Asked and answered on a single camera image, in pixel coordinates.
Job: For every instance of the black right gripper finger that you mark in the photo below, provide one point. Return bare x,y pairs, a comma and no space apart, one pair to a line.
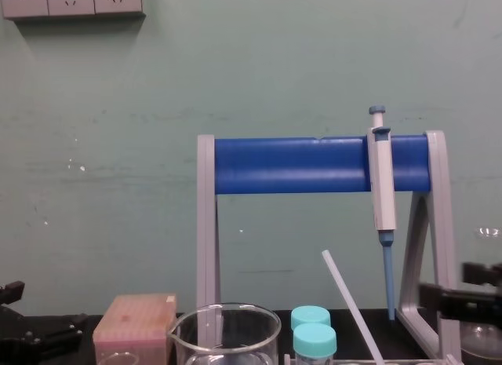
482,274
451,302

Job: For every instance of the clear plastic vial rack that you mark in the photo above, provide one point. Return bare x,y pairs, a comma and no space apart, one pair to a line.
392,361

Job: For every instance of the white and blue pipette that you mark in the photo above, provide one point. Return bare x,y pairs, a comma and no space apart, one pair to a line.
383,192

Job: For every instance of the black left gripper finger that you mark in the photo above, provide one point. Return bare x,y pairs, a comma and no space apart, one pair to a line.
11,291
59,330

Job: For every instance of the teal capped vial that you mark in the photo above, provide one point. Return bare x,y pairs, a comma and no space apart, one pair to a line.
310,316
315,339

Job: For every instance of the clear glass stirring rod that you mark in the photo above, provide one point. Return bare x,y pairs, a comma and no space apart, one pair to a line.
349,298

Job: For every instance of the clear glass flask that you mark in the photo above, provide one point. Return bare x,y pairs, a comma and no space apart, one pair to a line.
482,341

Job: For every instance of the large clear glass beaker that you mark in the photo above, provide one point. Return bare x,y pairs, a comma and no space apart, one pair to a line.
225,337

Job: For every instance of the pink pipette tip box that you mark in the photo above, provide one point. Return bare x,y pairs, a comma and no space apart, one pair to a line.
133,318

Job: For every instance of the grey pipette stand blue bar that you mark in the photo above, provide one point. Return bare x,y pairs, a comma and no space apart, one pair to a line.
298,165

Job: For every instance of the grey wall socket panel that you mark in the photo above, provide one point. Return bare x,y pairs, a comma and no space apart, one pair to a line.
70,2

